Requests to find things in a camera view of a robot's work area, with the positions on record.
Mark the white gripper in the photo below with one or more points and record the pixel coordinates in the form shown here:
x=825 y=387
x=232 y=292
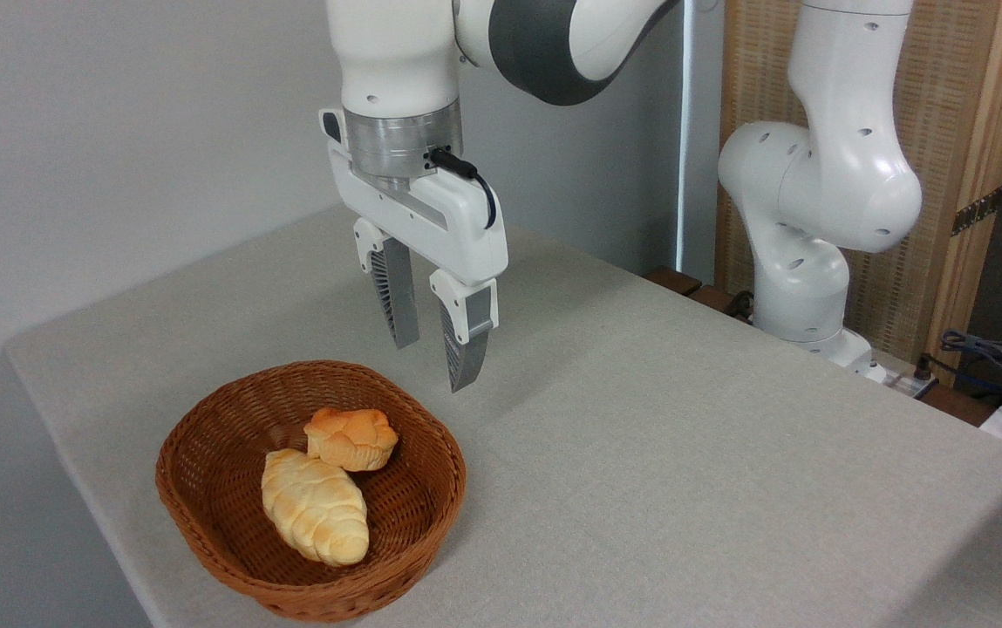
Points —
x=457 y=222

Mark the brown wicker basket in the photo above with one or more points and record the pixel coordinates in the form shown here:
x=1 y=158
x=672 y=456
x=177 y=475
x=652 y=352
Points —
x=230 y=523

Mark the long braided bread loaf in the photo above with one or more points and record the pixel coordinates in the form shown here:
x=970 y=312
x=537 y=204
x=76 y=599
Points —
x=313 y=508

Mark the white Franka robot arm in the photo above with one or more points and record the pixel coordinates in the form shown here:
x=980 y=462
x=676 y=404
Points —
x=841 y=174

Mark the brown wooden ledge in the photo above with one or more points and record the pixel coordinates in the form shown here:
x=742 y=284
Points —
x=679 y=281

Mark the wooden woven screen panel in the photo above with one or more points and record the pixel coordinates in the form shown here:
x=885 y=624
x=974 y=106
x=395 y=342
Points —
x=945 y=105

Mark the black metal hinge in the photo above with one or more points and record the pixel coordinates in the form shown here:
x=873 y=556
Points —
x=978 y=210

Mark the small round bread roll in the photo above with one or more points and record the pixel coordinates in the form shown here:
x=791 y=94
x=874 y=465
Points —
x=352 y=438

